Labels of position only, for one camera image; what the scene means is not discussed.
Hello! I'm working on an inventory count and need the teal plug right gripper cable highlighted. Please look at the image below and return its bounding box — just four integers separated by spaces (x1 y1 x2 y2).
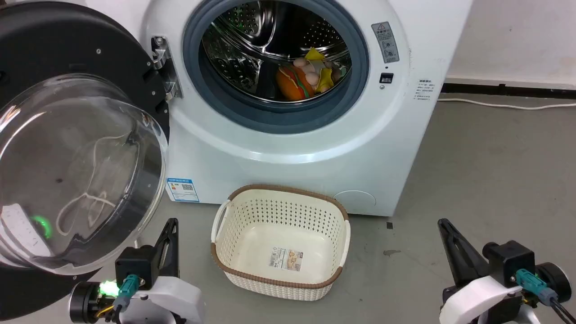
515 269 576 324

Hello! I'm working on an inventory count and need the white floor cable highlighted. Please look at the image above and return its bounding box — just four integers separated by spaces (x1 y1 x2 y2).
437 97 576 110

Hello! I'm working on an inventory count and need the paper label on basket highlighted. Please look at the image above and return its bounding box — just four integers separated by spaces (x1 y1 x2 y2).
269 246 304 272

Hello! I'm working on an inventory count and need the grey warning sticker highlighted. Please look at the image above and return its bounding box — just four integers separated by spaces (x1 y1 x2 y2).
371 21 401 64

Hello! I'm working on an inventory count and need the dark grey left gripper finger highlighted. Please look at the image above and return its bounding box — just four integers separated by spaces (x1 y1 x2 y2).
152 219 174 276
161 219 180 277

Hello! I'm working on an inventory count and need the metal door hinge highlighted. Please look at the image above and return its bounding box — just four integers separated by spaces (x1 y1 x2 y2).
151 36 183 101

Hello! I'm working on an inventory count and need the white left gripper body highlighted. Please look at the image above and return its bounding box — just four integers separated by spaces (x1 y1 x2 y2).
121 275 206 324

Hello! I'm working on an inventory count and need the stainless steel washer drum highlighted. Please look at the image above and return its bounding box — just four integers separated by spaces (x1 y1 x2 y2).
201 0 353 104

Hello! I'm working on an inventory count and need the cream plastic laundry basket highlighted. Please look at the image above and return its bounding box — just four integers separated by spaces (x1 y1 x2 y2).
210 184 351 302

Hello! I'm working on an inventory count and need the teal plug left gripper cable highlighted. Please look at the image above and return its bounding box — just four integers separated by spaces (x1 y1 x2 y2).
95 274 140 321

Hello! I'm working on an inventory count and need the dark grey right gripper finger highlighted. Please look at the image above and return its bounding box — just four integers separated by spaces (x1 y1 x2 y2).
437 219 473 289
443 220 491 278

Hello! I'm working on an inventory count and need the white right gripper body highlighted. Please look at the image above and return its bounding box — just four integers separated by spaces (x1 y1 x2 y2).
438 274 524 324

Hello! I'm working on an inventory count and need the small printed text sticker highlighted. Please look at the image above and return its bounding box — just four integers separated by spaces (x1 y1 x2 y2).
414 78 435 101

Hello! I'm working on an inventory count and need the black baseboard strip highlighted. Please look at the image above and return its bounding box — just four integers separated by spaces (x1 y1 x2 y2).
441 82 576 100

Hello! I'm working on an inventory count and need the white front-load washing machine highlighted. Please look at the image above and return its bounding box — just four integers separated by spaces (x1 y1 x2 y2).
85 0 473 218

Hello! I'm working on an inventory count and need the doll in yellow clothes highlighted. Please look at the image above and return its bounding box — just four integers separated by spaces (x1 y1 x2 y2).
293 47 347 94

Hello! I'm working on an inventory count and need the orange hamburger plush toy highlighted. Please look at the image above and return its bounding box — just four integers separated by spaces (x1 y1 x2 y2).
275 65 316 102

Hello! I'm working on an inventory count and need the teal plug gripper cable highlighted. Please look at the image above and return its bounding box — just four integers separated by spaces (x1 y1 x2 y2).
95 274 140 321
515 269 576 324

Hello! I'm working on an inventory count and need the round filter cover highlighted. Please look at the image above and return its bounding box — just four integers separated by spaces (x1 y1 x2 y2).
333 190 377 209

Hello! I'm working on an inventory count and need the black round glass washer door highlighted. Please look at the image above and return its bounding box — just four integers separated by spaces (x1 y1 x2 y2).
0 0 171 321

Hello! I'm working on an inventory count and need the blue energy label sticker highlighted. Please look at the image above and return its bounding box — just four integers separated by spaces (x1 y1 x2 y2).
166 177 200 203

